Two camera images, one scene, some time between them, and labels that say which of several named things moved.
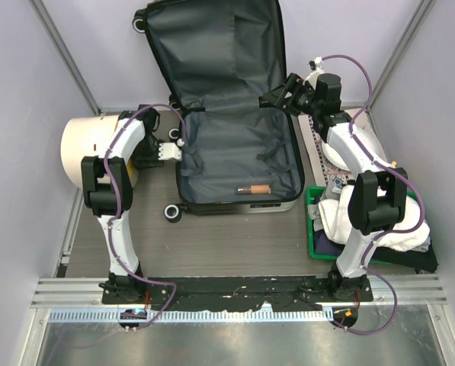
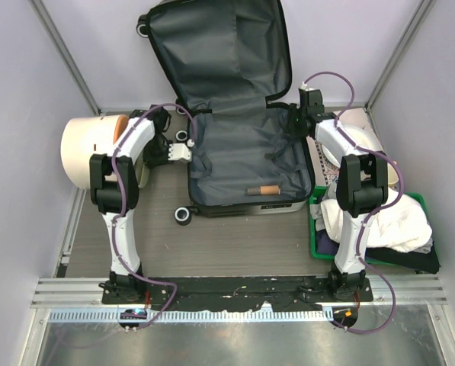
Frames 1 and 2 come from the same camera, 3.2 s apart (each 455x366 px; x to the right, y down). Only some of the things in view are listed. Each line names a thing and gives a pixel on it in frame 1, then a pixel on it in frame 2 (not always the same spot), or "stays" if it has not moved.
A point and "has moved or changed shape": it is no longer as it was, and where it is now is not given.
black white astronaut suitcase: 234,154 stays
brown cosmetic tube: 254,189 has moved or changed shape
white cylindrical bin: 84,136 stays
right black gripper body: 302,98 to 295,120
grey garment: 332,192 stays
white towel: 336,224 stays
